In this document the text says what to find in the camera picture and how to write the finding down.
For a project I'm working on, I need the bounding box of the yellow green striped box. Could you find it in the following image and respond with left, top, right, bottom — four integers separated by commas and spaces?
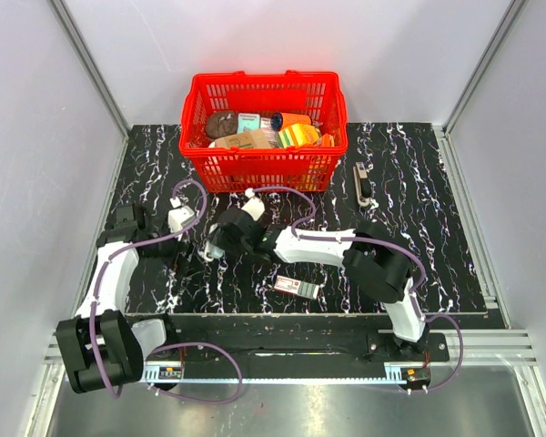
277, 124, 322, 148

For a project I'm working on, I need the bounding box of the red plastic shopping basket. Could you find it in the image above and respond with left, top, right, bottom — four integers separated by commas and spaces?
179, 70, 349, 193

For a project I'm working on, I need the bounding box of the teal small box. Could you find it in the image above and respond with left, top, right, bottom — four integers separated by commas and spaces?
237, 112, 261, 134

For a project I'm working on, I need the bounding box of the brown round cookie pack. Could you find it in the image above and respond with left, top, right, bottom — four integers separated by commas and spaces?
205, 110, 238, 140

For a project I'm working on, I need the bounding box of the light blue stapler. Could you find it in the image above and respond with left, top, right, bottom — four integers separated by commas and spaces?
200, 241, 225, 262

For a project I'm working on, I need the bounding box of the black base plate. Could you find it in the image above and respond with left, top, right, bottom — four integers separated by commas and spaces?
144, 314, 450, 385

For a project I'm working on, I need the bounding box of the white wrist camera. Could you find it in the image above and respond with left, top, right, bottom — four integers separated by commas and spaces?
241, 188, 265, 222
167, 198, 197, 233

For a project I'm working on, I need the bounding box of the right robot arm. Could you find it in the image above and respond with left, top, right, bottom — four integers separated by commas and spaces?
204, 207, 429, 361

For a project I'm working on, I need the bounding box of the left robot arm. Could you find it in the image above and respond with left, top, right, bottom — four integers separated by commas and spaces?
56, 204, 196, 393

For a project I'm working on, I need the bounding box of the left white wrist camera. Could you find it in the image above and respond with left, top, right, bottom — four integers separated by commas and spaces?
167, 198, 197, 233

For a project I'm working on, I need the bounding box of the beige stapler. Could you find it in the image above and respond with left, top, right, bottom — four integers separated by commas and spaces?
353, 162, 374, 208

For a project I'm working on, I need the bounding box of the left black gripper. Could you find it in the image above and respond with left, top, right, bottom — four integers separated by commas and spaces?
141, 218, 205, 278

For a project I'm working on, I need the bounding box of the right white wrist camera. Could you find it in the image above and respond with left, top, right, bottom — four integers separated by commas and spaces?
241, 188, 265, 222

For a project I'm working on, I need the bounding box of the red white staple box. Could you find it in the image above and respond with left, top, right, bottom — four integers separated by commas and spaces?
273, 276, 320, 300

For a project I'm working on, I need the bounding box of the orange cylinder can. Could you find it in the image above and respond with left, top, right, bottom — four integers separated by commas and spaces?
270, 112, 312, 132

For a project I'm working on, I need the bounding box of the brown cardboard box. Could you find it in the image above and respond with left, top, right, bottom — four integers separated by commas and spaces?
208, 128, 277, 149

